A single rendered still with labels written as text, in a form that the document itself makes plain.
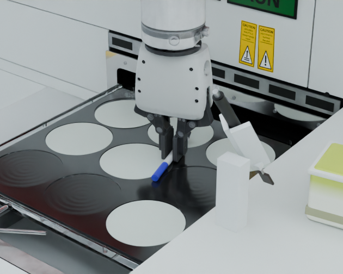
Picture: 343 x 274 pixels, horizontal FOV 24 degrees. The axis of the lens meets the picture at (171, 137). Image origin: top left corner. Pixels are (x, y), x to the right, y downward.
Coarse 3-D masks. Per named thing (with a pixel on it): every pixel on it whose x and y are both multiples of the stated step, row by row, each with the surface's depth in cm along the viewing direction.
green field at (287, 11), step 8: (232, 0) 117; (240, 0) 117; (248, 0) 116; (256, 0) 115; (264, 0) 114; (272, 0) 113; (280, 0) 112; (288, 0) 111; (264, 8) 114; (272, 8) 114; (280, 8) 113; (288, 8) 112
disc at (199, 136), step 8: (176, 120) 123; (152, 128) 121; (176, 128) 121; (200, 128) 121; (208, 128) 121; (152, 136) 119; (192, 136) 119; (200, 136) 119; (208, 136) 119; (192, 144) 116; (200, 144) 116
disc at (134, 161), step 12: (132, 144) 116; (144, 144) 116; (108, 156) 113; (120, 156) 113; (132, 156) 113; (144, 156) 113; (156, 156) 113; (108, 168) 111; (120, 168) 111; (132, 168) 111; (144, 168) 111; (156, 168) 111
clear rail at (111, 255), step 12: (0, 204) 103; (12, 204) 102; (24, 216) 101; (36, 216) 100; (48, 228) 99; (60, 228) 98; (72, 240) 96; (84, 240) 95; (96, 252) 94; (108, 252) 93; (120, 264) 92; (132, 264) 91
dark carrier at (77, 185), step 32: (128, 96) 130; (128, 128) 121; (0, 160) 112; (32, 160) 112; (64, 160) 112; (96, 160) 112; (192, 160) 112; (0, 192) 105; (32, 192) 105; (64, 192) 105; (96, 192) 105; (128, 192) 105; (160, 192) 105; (192, 192) 105; (64, 224) 99; (96, 224) 99; (192, 224) 99; (128, 256) 93
